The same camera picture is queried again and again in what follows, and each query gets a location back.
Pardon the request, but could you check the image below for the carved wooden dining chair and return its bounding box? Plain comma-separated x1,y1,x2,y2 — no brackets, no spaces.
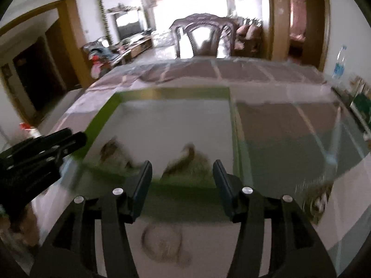
170,13,235,60

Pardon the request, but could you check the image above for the green ivy garland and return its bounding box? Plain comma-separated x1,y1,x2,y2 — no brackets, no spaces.
97,0,112,39

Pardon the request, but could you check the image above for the flat screen television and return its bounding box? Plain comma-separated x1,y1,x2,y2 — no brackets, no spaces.
116,13,143,40

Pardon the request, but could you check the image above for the dark green packet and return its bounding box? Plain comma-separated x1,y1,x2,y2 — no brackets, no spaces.
349,91,371,128

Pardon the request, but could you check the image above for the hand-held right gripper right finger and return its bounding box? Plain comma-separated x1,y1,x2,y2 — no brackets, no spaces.
213,159,337,278

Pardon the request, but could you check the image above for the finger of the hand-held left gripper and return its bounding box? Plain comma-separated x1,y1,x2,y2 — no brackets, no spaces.
9,132,87,169
0,128,73,159

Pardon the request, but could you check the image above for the low television cabinet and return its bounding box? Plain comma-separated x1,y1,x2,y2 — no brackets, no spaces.
116,36,154,62

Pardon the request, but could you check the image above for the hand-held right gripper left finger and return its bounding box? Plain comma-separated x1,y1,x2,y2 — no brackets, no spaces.
29,160,153,278

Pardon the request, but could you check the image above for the green cardboard box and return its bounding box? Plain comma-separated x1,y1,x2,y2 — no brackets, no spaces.
68,87,242,193

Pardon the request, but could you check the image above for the flower hair clip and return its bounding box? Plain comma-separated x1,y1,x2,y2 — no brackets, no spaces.
308,185,334,221

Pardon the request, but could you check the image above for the chair piled with clothes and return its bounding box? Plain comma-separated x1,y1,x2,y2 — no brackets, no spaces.
83,36,126,79

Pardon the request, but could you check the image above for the clear plastic water bottle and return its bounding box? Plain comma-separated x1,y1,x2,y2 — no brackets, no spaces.
332,45,348,81

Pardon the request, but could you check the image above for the dark bead necklace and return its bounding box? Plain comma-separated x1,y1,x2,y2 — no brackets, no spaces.
99,139,137,170

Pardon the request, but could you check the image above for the brown bead bracelet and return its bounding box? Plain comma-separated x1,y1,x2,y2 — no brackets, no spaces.
161,143,212,180

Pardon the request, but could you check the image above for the dark wooden sofa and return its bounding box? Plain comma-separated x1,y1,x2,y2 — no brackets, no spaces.
234,17,265,59

